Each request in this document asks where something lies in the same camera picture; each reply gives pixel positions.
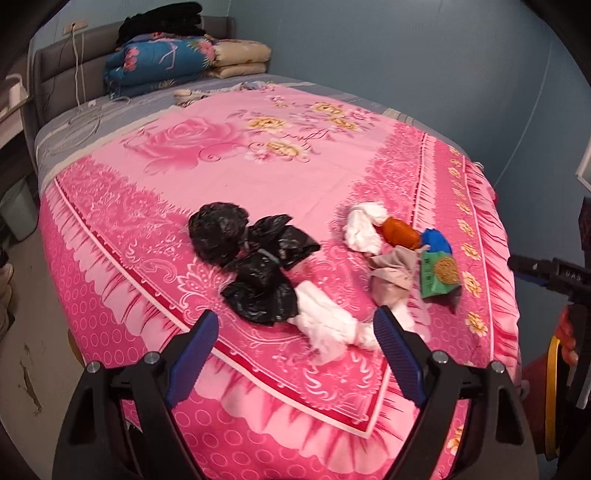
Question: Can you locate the green cookie package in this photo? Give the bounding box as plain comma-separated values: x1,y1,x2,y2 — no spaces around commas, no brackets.
420,251,461,299

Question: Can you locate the blue glove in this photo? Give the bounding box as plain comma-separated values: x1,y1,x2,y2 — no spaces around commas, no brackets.
421,229,453,255

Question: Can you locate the white tissue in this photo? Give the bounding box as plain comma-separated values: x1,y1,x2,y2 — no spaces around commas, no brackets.
287,276,416,365
342,202,389,256

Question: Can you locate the round black plastic bag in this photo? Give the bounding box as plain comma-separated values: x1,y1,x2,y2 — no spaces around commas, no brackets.
187,202,249,267

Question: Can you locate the person's right hand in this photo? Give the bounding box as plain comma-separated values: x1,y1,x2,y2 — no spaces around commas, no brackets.
555,306,579,366

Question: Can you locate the pink floral bedspread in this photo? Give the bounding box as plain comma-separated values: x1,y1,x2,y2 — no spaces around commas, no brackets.
37,82,521,479

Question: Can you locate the beige crumpled cloth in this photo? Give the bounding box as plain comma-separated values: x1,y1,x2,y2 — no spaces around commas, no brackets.
368,245,419,308

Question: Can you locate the pale blue waste bin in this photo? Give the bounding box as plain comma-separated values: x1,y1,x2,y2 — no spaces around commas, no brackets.
0,178,38,242

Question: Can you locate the grey upholstered headboard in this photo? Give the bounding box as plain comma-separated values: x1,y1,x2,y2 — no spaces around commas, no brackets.
31,14,235,127

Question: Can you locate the blue floral folded quilt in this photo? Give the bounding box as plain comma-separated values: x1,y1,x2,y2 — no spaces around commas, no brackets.
103,37,215,98

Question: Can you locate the beige folded quilt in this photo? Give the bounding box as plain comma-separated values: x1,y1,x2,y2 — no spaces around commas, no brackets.
206,39,273,79

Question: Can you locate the black clothing pile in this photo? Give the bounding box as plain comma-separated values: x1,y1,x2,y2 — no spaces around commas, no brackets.
116,1,205,47

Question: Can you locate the white charging cable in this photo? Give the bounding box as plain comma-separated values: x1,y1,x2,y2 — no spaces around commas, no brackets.
43,27,136,153

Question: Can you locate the wall power socket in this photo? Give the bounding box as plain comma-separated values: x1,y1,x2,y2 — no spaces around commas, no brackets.
62,18,88,36

